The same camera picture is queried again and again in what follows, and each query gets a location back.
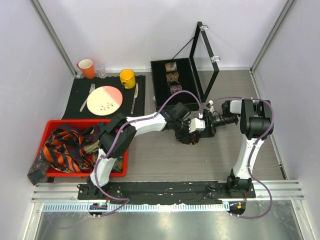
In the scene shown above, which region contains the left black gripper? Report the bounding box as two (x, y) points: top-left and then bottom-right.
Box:
(172, 118), (195, 142)

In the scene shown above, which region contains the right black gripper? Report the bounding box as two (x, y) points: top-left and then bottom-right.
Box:
(197, 109), (237, 139)

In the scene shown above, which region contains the dark red patterned tie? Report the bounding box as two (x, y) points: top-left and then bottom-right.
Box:
(175, 132), (200, 145)

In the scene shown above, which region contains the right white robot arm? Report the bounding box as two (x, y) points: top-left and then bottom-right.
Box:
(203, 98), (275, 198)

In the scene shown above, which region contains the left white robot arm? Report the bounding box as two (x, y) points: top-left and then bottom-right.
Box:
(88, 102), (200, 200)

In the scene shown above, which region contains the rolled tie bottom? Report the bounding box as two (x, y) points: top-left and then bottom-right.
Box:
(169, 84), (182, 95)

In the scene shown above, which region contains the rolled tie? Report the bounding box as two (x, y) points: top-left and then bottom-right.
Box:
(166, 71), (179, 83)
(164, 61), (177, 73)
(169, 84), (182, 95)

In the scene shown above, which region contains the black tie box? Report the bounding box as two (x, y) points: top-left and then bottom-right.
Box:
(150, 58), (202, 111)

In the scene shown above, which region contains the rolled tie middle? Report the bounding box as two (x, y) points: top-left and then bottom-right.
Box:
(166, 71), (179, 83)

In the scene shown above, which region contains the black placemat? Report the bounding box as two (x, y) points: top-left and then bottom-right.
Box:
(62, 75), (146, 119)

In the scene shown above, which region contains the silver knife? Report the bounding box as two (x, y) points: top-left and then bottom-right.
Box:
(130, 83), (139, 115)

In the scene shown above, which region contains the rolled tie top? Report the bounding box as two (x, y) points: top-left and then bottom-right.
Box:
(164, 61), (177, 73)

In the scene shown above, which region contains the teal floral tie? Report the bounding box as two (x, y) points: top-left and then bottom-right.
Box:
(84, 122), (125, 174)

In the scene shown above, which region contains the yellow mug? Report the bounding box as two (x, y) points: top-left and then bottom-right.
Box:
(119, 69), (136, 89)

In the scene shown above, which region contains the pink cream plate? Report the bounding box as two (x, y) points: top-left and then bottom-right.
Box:
(86, 86), (123, 116)

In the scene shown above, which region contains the beige woven tie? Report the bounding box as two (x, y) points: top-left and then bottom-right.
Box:
(83, 140), (100, 154)

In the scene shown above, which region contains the black box lid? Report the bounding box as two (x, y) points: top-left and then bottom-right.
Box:
(189, 21), (221, 103)

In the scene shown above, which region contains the silver fork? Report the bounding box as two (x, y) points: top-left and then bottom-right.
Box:
(79, 83), (96, 112)

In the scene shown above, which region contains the clear glass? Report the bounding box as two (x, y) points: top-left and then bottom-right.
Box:
(96, 63), (107, 79)

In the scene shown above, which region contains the orange cup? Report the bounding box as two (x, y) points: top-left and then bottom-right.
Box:
(76, 59), (96, 79)

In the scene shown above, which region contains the orange navy striped tie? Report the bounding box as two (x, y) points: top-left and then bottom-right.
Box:
(39, 123), (93, 174)

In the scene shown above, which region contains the red plastic bin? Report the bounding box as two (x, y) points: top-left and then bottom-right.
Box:
(38, 119), (129, 178)

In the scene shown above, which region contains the navy speckled tie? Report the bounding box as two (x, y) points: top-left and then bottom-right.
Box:
(27, 156), (51, 186)

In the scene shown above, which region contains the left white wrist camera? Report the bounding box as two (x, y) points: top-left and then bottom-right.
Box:
(188, 113), (206, 133)

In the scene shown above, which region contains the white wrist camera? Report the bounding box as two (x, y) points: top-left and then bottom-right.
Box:
(205, 100), (215, 115)
(188, 113), (206, 133)

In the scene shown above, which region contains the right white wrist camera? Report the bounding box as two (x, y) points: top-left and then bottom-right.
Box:
(205, 100), (215, 115)

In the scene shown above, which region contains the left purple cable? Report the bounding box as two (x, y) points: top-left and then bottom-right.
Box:
(93, 91), (205, 217)

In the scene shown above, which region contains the purple cable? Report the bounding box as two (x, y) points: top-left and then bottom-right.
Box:
(93, 91), (205, 217)
(209, 97), (277, 221)

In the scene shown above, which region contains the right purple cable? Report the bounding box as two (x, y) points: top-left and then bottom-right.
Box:
(209, 97), (277, 221)

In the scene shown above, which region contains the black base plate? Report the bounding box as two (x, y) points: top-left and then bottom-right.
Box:
(77, 181), (256, 206)

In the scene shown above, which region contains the white cable duct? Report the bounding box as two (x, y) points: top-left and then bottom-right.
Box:
(42, 201), (230, 213)

